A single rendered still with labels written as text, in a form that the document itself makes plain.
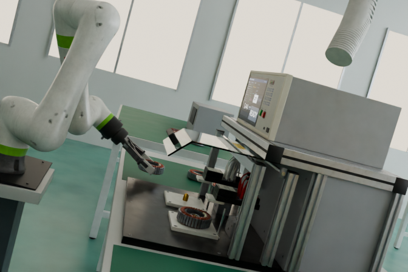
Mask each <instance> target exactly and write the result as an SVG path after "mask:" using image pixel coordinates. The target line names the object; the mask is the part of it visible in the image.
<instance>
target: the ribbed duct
mask: <svg viewBox="0 0 408 272"><path fill-rule="evenodd" d="M377 1H378V0H349V2H348V5H347V8H346V10H345V13H344V16H343V17H342V20H341V23H340V25H339V27H338V29H337V31H336V33H335V34H334V36H333V38H332V40H331V42H330V44H329V45H328V47H327V50H326V51H325V56H326V58H327V59H328V60H329V61H330V62H331V63H332V64H334V65H336V66H340V67H346V66H349V65H351V63H352V61H353V59H354V57H355V55H356V53H357V51H358V49H359V47H360V45H361V43H362V41H363V39H364V37H365V35H366V33H367V31H368V29H369V27H370V24H371V22H372V18H373V14H374V11H375V7H376V3H377Z"/></svg>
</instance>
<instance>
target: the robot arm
mask: <svg viewBox="0 0 408 272"><path fill-rule="evenodd" d="M53 16H54V23H55V33H56V40H57V45H58V52H59V58H60V61H61V67H60V69H59V71H58V73H57V75H56V77H55V79H54V81H53V83H52V84H51V86H50V87H49V89H48V91H47V93H46V94H45V96H44V98H43V99H42V101H41V102H40V104H39V105H38V104H36V103H35V102H33V101H32V100H29V99H27V98H23V97H17V96H7V97H5V98H3V99H2V101H1V105H0V173H4V174H23V173H25V170H26V165H25V156H26V153H27V151H28V149H29V147H30V146H31V147H32V148H33V149H36V150H37V151H41V152H50V151H54V150H56V149H58V148H59V147H60V146H61V145H62V144H63V143H64V141H65V139H66V137H67V133H68V132H69V133H71V134H73V135H83V134H85V133H86V132H88V131H89V129H90V128H91V127H92V126H94V127H95V128H96V129H97V130H98V131H99V132H100V133H101V135H102V137H101V139H103V138H105V139H107V140H108V139H110V138H111V141H112V142H113V143H114V144H115V145H118V144H119V143H121V144H122V147H123V148H124V149H125V150H126V151H127V152H128V153H129V154H130V155H131V157H132V158H133V159H134V160H135V161H136V162H137V165H139V164H140V165H141V166H142V167H143V168H144V169H145V170H146V171H147V172H148V173H149V174H150V175H152V174H153V173H154V172H155V171H156V170H155V169H154V168H153V167H152V166H151V165H150V164H149V163H148V162H147V161H146V160H145V159H148V160H152V159H151V158H150V157H148V156H147V155H146V154H145V150H142V149H141V148H140V147H138V146H137V145H136V144H135V143H134V142H133V141H132V140H131V139H130V138H129V137H128V138H126V137H127V135H128V134H129V133H128V131H127V130H126V129H125V128H123V127H122V126H123V123H122V122H121V120H119V119H118V118H117V117H116V116H115V115H114V114H113V113H112V112H111V111H110V110H109V109H108V108H107V107H106V105H105V104H104V103H103V101H102V100H101V99H100V98H99V97H96V96H93V95H89V90H88V80H89V78H90V76H91V74H92V73H93V71H94V69H95V67H96V65H97V64H98V62H99V60H100V58H101V56H102V55H103V53H104V51H105V50H106V48H107V47H108V45H109V43H110V42H111V41H112V39H113V37H114V36H115V34H116V33H117V32H118V30H119V28H120V23H121V19H120V14H119V12H118V10H117V9H116V8H115V7H114V6H113V5H112V4H110V3H108V2H105V1H97V0H56V1H55V3H54V5H53Z"/></svg>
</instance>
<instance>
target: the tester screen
mask: <svg viewBox="0 0 408 272"><path fill-rule="evenodd" d="M266 85H267V80H260V79H255V78H250V80H249V82H248V86H247V89H246V93H245V97H244V99H243V103H242V107H241V110H243V111H245V112H247V113H248V116H249V113H250V109H251V106H254V107H257V108H259V109H260V105H259V104H256V103H253V99H254V95H255V94H256V95H260V96H262V97H263V95H264V92H265V88H266ZM245 103H247V104H249V105H248V109H247V110H245V109H244V105H245ZM241 110H240V111H241ZM239 116H240V117H242V118H244V119H246V120H248V121H249V122H251V123H253V124H255V123H256V122H253V121H251V120H249V119H248V117H246V116H244V115H242V114H239Z"/></svg>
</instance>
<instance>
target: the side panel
mask: <svg viewBox="0 0 408 272"><path fill-rule="evenodd" d="M404 197H405V195H402V194H398V193H394V192H390V191H386V190H383V189H378V188H374V187H371V186H366V185H362V184H359V183H354V182H350V181H347V180H343V179H340V178H335V177H330V176H327V175H323V174H318V173H316V176H315V179H314V182H313V186H312V189H311V193H310V196H309V199H308V202H307V206H306V209H305V212H304V216H303V219H302V222H301V226H300V228H299V232H298V235H297V239H296V242H295V245H294V248H293V252H292V255H291V259H290V262H289V265H288V268H287V271H284V272H381V269H382V266H383V263H384V259H385V257H386V253H387V250H388V247H389V244H390V241H391V238H392V234H393V231H394V229H395V225H396V222H397V219H398V216H399V213H400V210H401V207H402V204H403V200H404Z"/></svg>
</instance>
